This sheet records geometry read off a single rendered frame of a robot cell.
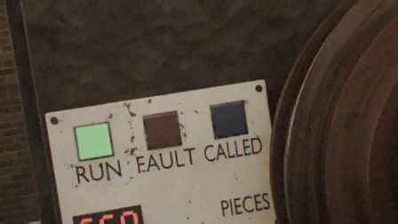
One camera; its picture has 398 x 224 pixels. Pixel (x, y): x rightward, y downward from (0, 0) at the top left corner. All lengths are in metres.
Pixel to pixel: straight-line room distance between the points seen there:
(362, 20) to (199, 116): 0.22
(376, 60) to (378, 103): 0.04
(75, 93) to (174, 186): 0.16
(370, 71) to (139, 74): 0.28
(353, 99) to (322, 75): 0.04
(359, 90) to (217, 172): 0.21
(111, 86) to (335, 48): 0.27
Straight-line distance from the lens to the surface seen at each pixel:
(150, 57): 0.80
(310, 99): 0.67
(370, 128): 0.66
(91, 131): 0.77
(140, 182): 0.79
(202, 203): 0.80
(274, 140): 0.73
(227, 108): 0.78
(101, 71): 0.80
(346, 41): 0.69
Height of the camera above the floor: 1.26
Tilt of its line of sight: 3 degrees down
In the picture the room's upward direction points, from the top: 9 degrees counter-clockwise
